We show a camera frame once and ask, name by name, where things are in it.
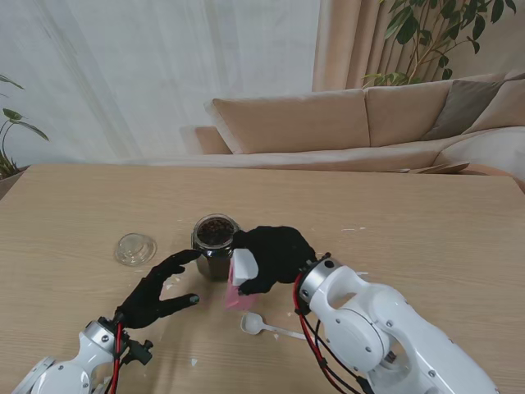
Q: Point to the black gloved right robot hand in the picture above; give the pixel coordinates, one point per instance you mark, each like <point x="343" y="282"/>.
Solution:
<point x="279" y="254"/>

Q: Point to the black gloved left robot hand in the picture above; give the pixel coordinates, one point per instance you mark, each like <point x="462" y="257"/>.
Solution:
<point x="152" y="295"/>

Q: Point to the white square jar cap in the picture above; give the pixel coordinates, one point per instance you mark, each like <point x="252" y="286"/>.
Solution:
<point x="244" y="267"/>

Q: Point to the clear glass jar lid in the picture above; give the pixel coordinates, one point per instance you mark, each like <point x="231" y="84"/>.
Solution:
<point x="135" y="250"/>

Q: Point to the pink square coffee jar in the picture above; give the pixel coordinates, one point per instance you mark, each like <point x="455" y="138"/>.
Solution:
<point x="236" y="297"/>

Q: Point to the glass jar of coffee beans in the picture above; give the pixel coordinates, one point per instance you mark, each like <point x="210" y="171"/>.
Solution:
<point x="215" y="246"/>

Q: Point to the white plastic spoon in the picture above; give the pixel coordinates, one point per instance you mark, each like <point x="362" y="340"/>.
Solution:
<point x="252" y="323"/>

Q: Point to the beige sofa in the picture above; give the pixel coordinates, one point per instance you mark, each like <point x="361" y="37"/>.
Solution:
<point x="295" y="127"/>

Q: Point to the gray planter box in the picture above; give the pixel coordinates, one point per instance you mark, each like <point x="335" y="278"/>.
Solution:
<point x="10" y="182"/>

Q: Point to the brown cardboard piece on sofa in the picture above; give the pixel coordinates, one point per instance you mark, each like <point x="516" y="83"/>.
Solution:
<point x="439" y="168"/>

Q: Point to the white sheer curtain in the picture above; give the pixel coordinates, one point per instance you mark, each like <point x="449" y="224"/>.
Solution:
<point x="143" y="74"/>

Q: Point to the beige pleated curtain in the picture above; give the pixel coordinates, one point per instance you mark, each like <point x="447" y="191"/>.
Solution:
<point x="352" y="45"/>

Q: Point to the broad leaf green plant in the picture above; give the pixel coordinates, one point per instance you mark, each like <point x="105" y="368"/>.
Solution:
<point x="12" y="117"/>

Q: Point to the white sofa cushion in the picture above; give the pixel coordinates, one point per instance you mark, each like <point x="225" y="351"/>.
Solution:
<point x="488" y="152"/>

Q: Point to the gray sofa cushion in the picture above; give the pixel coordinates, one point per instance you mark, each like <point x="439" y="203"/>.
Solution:
<point x="459" y="106"/>

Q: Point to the tall leafy green plant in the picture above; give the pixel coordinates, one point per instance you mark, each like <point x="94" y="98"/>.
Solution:
<point x="410" y="28"/>

